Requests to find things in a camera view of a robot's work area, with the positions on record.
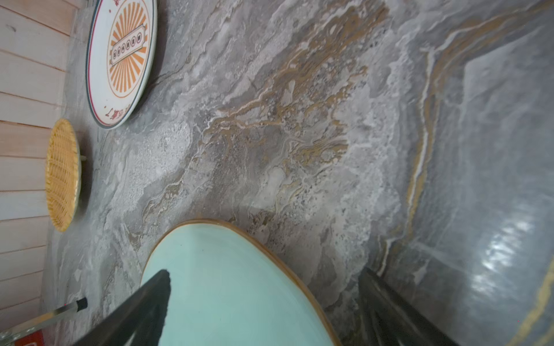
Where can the yellow woven round trivet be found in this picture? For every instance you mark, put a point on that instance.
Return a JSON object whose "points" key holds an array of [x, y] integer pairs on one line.
{"points": [[63, 174]]}

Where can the small orange sunburst plate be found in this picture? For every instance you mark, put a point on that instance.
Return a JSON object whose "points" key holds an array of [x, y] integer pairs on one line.
{"points": [[120, 53]]}

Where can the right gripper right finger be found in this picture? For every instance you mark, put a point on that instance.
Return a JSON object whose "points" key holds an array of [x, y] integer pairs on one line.
{"points": [[388, 319]]}

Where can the stainless steel dish rack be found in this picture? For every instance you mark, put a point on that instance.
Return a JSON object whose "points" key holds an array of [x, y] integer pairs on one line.
{"points": [[11, 335]]}

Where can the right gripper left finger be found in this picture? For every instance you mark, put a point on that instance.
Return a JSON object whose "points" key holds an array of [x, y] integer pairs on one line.
{"points": [[139, 320]]}

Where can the light green lotus plate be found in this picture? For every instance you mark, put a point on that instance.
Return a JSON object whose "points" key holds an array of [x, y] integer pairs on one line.
{"points": [[228, 289]]}

